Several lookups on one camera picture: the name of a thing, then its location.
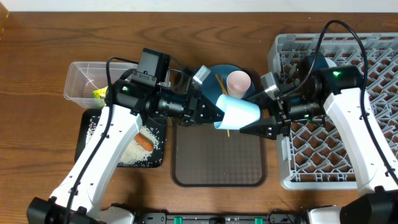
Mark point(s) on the pink cup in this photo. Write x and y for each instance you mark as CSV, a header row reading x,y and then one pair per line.
x,y
238,83

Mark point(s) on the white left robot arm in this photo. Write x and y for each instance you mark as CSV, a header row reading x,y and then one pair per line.
x,y
128,105

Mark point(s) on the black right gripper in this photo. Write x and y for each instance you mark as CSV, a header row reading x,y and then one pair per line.
x,y
278,117

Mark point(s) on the dark blue plate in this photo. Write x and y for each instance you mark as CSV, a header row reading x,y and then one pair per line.
x,y
211,87

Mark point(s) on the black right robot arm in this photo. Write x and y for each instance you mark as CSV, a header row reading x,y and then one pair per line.
x,y
339,93

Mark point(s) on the orange carrot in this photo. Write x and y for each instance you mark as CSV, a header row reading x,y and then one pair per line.
x,y
144,142

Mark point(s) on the clear plastic bin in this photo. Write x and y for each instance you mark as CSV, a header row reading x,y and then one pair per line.
x,y
86,77

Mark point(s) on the light blue cup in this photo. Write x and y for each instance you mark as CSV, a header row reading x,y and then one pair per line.
x,y
237,113

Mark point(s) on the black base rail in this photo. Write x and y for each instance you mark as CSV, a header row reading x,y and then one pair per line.
x,y
121,214

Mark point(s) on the brown serving tray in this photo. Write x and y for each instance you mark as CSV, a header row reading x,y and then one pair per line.
x,y
203,156

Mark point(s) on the yellow green snack wrapper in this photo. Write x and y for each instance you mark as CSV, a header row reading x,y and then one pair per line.
x,y
100,93

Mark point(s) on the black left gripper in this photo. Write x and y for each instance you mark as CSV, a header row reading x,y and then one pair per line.
x,y
194,102

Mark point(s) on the black plastic tray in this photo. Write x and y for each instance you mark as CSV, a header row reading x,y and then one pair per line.
x,y
155,130

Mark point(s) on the grey dishwasher rack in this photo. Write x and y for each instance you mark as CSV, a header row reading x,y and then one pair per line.
x,y
313,156

